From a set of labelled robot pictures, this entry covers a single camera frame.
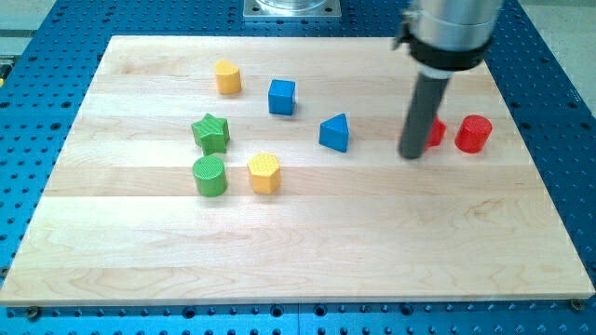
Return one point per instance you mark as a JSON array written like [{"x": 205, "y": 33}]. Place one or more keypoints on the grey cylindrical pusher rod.
[{"x": 427, "y": 96}]

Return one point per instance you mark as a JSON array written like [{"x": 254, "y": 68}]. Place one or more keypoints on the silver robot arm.
[{"x": 443, "y": 37}]

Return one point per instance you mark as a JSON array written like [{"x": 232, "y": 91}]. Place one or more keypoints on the yellow hexagon block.
[{"x": 265, "y": 173}]

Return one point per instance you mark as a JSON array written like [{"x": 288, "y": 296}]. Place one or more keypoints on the red block behind rod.
[{"x": 436, "y": 134}]

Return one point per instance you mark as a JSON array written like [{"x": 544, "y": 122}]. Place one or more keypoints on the red cylinder block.
[{"x": 473, "y": 133}]

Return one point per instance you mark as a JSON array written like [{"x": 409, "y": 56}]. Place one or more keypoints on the blue triangle block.
[{"x": 334, "y": 133}]

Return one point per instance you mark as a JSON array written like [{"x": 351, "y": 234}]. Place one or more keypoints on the blue cube block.
[{"x": 281, "y": 97}]

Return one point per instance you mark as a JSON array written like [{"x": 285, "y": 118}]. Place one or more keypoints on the yellow half-round block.
[{"x": 228, "y": 77}]

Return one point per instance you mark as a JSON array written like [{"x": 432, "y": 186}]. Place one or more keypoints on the green star block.
[{"x": 211, "y": 134}]

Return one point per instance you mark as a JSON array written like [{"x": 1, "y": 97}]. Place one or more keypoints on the green cylinder block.
[{"x": 209, "y": 175}]

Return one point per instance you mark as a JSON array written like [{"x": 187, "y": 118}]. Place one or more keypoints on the wooden board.
[{"x": 121, "y": 221}]

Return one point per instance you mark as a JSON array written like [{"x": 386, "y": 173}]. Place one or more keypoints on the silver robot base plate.
[{"x": 275, "y": 9}]

